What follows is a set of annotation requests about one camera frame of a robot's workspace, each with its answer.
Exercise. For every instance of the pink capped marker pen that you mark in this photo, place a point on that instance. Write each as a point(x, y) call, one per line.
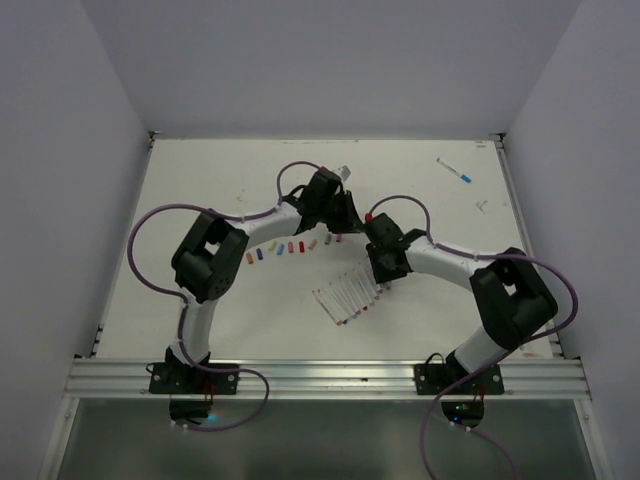
point(350, 295)

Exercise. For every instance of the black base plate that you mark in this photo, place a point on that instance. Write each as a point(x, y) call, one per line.
point(437, 373)
point(195, 382)

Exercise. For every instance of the aluminium mounting rail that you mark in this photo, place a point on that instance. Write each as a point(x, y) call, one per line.
point(552, 379)

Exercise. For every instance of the orange marker pen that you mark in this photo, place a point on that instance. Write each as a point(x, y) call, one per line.
point(336, 319)

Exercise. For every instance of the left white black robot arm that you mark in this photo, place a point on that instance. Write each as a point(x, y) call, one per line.
point(208, 259)

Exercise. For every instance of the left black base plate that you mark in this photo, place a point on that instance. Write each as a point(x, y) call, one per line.
point(195, 382)

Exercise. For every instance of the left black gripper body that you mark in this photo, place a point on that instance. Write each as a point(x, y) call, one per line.
point(330, 213)

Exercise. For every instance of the beige marker pen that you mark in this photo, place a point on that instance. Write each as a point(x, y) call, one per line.
point(362, 289)

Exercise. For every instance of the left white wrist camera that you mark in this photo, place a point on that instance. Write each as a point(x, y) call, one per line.
point(343, 172)

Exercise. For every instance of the light blue capped marker pen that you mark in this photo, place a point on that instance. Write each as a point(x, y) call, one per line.
point(346, 302)

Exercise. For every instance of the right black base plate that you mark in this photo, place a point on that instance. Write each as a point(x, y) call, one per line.
point(437, 373)

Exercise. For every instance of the right controller box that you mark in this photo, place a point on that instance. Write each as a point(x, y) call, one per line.
point(464, 413)

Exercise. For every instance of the left controller box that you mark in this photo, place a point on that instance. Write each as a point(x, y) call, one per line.
point(192, 414)

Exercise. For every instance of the controller box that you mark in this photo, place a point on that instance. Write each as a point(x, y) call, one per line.
point(464, 413)
point(192, 414)

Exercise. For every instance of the red capped marker pen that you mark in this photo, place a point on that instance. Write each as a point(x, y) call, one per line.
point(355, 293)

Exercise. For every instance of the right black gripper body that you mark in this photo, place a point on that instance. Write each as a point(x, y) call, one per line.
point(382, 270)

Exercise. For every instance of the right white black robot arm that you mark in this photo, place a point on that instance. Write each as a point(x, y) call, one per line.
point(511, 298)

